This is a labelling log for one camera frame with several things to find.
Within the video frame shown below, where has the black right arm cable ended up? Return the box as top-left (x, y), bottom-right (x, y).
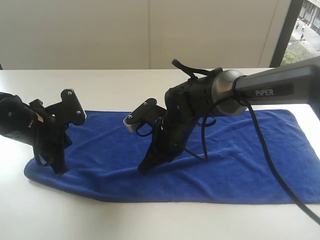
top-left (136, 58), bottom-right (320, 223)

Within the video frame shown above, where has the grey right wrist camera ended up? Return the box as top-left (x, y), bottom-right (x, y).
top-left (123, 98), bottom-right (166, 133)

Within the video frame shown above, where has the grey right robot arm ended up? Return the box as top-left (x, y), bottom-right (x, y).
top-left (138, 57), bottom-right (320, 174)

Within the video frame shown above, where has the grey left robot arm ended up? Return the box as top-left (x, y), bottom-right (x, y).
top-left (0, 92), bottom-right (72, 175)

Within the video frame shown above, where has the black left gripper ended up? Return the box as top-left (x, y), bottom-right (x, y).
top-left (29, 99), bottom-right (72, 175)

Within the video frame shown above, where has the blue microfibre towel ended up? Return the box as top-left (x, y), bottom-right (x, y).
top-left (23, 108), bottom-right (320, 205)

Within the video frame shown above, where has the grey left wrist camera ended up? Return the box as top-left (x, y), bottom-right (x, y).
top-left (45, 88), bottom-right (87, 126)

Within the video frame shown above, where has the dark window frame post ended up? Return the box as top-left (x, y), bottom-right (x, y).
top-left (269, 0), bottom-right (303, 68)

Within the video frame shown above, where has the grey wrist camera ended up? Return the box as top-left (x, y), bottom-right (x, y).
top-left (45, 88), bottom-right (87, 126)
top-left (123, 98), bottom-right (166, 133)

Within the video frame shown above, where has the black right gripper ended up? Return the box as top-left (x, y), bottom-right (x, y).
top-left (138, 116), bottom-right (198, 175)

